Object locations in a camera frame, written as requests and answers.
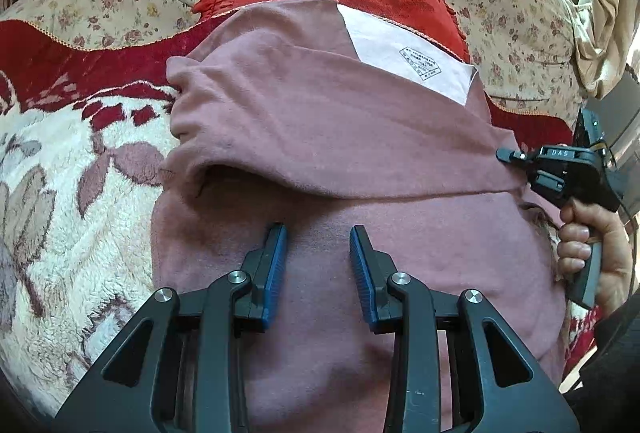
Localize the pink garment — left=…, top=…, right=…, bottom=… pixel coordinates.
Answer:
left=150, top=0, right=568, bottom=433

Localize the red and white plush blanket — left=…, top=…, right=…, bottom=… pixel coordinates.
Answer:
left=0, top=18, right=601, bottom=419

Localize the person's right forearm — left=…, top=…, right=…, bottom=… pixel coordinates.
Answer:
left=562, top=295, right=640, bottom=396

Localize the person's right hand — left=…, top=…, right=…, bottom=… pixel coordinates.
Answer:
left=556, top=200, right=633, bottom=314

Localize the beige curtain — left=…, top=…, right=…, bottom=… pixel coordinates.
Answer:
left=570, top=0, right=631, bottom=98

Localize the grey cabinet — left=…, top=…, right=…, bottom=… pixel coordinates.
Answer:
left=595, top=73, right=640, bottom=178

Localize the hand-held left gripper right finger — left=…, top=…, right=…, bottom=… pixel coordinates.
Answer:
left=349, top=225, right=581, bottom=433

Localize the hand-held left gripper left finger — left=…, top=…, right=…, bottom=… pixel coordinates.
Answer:
left=52, top=223, right=290, bottom=433

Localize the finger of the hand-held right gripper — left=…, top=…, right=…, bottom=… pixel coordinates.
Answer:
left=496, top=147, right=538, bottom=170

